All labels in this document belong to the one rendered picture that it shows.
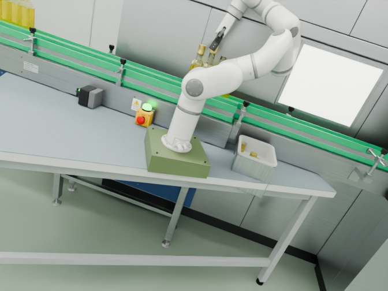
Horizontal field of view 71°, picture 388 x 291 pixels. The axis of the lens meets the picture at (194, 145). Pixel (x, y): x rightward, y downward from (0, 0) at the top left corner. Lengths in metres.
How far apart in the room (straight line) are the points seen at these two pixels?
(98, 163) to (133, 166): 0.12
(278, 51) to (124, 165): 0.65
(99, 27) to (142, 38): 3.48
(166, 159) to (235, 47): 0.76
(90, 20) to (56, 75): 3.66
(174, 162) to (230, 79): 0.35
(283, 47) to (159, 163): 0.56
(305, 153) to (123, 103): 0.93
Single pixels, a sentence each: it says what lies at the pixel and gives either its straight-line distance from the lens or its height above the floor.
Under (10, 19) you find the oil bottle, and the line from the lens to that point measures 1.83.
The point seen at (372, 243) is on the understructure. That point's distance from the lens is 1.71.
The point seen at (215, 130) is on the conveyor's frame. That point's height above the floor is 0.83.
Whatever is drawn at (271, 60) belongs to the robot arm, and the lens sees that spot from 0.95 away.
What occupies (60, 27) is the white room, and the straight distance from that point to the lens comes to 5.47.
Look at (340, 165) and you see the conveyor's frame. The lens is 1.54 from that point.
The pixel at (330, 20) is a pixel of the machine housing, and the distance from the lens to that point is 1.57.
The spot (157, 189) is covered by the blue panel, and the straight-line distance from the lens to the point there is 1.57.
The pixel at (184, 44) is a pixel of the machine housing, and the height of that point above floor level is 1.12.
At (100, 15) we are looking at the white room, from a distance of 5.08.
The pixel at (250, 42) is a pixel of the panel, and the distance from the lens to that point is 1.50.
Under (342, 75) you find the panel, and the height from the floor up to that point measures 1.22.
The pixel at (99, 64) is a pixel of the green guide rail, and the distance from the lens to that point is 1.44.
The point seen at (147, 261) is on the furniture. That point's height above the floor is 0.19.
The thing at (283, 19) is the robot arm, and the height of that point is 1.36.
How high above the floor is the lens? 1.31
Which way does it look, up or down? 26 degrees down
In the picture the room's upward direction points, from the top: 18 degrees clockwise
